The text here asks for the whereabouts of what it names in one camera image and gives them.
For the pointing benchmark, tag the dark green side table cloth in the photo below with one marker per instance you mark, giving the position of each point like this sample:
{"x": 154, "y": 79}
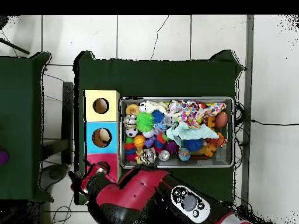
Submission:
{"x": 21, "y": 116}

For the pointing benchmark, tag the grey round floor base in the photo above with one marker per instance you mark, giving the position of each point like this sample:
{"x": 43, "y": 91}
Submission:
{"x": 56, "y": 173}

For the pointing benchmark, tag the mint green fuzzy cloth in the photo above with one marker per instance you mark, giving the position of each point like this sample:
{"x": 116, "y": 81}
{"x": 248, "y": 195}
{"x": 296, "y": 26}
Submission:
{"x": 189, "y": 132}

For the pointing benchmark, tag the beige ball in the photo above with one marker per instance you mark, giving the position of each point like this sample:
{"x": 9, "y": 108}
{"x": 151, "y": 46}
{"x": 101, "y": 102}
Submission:
{"x": 104, "y": 136}

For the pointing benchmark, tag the crushed silver can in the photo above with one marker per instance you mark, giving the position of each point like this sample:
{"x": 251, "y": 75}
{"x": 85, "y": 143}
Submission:
{"x": 148, "y": 155}

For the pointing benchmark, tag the toy burger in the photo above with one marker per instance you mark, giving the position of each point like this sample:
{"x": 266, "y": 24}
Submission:
{"x": 132, "y": 109}

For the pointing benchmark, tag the brown toy football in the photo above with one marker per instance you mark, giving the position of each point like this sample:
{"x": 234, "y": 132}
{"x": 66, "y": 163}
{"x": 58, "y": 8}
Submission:
{"x": 221, "y": 119}

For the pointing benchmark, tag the cream knitted cloth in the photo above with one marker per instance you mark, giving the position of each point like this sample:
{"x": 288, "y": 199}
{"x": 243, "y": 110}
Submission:
{"x": 152, "y": 106}

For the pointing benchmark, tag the green spiky rubber ball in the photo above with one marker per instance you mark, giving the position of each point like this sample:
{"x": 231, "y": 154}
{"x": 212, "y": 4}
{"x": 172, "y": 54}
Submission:
{"x": 145, "y": 121}

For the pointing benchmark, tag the purple object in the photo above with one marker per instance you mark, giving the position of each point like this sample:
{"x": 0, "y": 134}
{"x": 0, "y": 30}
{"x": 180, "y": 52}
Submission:
{"x": 3, "y": 157}

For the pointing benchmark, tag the blue spiky rubber ball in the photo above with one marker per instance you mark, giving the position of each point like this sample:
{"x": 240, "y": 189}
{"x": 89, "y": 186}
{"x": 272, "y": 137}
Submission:
{"x": 158, "y": 116}

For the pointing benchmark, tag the clear crumpled plastic bottle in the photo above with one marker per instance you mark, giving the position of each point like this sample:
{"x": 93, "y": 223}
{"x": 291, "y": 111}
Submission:
{"x": 169, "y": 120}

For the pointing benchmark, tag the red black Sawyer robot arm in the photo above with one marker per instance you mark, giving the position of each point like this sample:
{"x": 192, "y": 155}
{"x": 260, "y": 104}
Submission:
{"x": 140, "y": 186}

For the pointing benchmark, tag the wooden box with three holes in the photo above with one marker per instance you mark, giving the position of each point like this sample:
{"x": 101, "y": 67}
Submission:
{"x": 112, "y": 100}

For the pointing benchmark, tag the small orange basketball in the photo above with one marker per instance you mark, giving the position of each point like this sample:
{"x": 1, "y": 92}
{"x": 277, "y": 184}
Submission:
{"x": 139, "y": 141}

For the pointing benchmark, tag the smooth silver can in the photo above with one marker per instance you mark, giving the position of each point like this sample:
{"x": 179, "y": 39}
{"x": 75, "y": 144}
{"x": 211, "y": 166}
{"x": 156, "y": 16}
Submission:
{"x": 130, "y": 121}

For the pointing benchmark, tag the black upright panel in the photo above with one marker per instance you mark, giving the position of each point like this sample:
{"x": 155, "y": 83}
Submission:
{"x": 68, "y": 116}

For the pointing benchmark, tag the polka dot colourful cloth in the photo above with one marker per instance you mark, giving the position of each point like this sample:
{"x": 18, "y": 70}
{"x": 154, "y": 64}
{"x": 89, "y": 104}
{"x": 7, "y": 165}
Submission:
{"x": 194, "y": 113}

